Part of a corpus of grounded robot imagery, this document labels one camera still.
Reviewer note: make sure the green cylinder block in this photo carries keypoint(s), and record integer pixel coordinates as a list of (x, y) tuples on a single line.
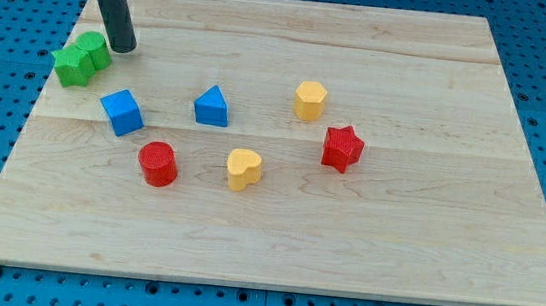
[(94, 43)]

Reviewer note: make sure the green star block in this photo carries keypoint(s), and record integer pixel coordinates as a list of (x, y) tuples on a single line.
[(73, 66)]

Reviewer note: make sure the light wooden board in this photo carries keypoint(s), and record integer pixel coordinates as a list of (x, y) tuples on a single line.
[(443, 207)]

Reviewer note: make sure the yellow heart block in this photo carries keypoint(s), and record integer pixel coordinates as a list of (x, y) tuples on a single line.
[(244, 167)]

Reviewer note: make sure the yellow hexagon block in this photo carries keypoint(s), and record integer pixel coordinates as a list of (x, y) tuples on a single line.
[(310, 100)]

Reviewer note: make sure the red star block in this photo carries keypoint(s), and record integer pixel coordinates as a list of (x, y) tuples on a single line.
[(341, 148)]

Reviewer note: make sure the blue triangular prism block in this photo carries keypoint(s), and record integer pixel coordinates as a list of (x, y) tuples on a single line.
[(211, 108)]

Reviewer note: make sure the red cylinder block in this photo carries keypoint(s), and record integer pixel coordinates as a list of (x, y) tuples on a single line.
[(158, 163)]

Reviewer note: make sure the blue cube block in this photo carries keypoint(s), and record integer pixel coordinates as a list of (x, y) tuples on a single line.
[(123, 112)]

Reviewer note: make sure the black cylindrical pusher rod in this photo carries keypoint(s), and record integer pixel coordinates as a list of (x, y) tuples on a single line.
[(118, 25)]

